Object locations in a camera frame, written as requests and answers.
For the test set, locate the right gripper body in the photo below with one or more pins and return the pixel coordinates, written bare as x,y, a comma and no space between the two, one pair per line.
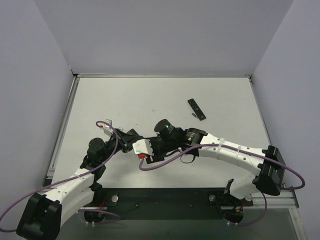
155,155

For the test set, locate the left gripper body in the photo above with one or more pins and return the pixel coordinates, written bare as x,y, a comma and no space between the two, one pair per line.
121,136

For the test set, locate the wide black remote control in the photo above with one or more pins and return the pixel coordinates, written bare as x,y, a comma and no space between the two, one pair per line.
132,136

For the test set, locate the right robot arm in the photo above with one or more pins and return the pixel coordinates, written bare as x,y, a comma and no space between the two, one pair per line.
265,167

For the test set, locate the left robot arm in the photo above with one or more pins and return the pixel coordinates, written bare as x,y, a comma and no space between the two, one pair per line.
44,214

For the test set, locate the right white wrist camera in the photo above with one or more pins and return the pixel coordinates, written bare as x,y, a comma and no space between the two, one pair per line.
143,148

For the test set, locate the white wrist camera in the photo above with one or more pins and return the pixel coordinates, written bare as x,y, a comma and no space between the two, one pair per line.
107,127
143,148

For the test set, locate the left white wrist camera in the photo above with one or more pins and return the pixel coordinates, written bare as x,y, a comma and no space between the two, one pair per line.
107,127

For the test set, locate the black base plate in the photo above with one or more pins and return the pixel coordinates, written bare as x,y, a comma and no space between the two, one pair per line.
205,203

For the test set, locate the aluminium front rail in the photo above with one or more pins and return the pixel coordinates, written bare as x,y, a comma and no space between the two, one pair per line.
286,200

